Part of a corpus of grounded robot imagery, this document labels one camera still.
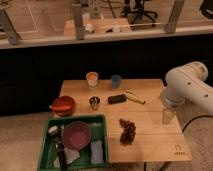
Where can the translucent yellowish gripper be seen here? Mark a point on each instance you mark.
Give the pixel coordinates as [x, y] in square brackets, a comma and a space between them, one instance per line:
[168, 115]

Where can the dark grape bunch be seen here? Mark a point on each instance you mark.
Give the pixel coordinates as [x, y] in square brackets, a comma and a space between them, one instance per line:
[129, 132]

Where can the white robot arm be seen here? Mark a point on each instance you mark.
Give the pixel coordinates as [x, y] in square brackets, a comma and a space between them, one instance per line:
[186, 82]

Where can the yellow banana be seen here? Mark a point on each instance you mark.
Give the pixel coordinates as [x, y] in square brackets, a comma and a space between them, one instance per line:
[131, 96]

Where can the black rectangular sponge block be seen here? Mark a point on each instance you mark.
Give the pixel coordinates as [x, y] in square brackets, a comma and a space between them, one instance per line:
[116, 99]

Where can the blue cup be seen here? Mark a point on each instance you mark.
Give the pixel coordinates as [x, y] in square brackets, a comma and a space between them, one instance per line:
[115, 81]

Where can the small steel cup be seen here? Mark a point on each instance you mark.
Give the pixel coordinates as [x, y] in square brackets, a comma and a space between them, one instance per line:
[94, 102]

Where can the blue grey sponge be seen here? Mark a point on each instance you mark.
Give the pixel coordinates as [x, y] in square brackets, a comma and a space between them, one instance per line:
[96, 152]

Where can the purple bowl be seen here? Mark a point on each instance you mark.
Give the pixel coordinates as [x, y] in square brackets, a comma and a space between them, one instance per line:
[76, 135]

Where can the green plastic bin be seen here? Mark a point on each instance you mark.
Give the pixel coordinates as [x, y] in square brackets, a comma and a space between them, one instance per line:
[48, 154]

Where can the grey cloth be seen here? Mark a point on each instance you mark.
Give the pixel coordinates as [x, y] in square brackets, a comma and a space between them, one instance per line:
[71, 156]

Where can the red bowl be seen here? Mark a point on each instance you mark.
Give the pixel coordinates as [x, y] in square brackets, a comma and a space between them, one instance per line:
[64, 101]

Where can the black office chair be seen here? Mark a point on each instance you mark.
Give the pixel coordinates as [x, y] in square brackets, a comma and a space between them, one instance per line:
[138, 11]

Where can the right metal post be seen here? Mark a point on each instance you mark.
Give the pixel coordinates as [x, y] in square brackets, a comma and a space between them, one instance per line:
[170, 27]

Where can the metal post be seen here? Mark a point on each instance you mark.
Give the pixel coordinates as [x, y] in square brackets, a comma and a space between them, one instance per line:
[170, 27]
[11, 34]
[78, 22]

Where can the black handled utensil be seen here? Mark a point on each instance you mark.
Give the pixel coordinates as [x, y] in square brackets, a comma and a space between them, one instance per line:
[55, 134]

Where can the middle metal post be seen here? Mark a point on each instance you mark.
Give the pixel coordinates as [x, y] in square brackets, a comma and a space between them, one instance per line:
[78, 22]

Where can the left metal post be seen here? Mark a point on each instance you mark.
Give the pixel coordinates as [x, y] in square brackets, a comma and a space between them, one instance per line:
[11, 34]

